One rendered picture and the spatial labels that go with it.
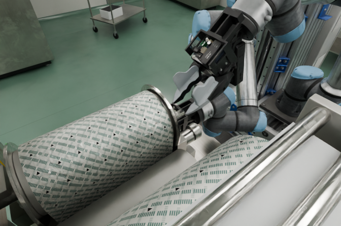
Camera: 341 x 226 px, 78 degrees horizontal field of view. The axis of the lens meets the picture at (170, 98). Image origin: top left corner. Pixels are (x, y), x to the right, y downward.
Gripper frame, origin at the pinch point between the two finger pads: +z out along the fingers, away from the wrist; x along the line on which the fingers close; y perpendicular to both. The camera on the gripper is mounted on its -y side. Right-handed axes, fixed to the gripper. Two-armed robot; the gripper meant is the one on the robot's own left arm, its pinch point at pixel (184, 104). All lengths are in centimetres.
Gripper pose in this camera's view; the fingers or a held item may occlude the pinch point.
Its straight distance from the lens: 45.9
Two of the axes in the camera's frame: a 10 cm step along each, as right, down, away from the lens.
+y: -5.2, -3.3, -7.9
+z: -6.2, 7.8, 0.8
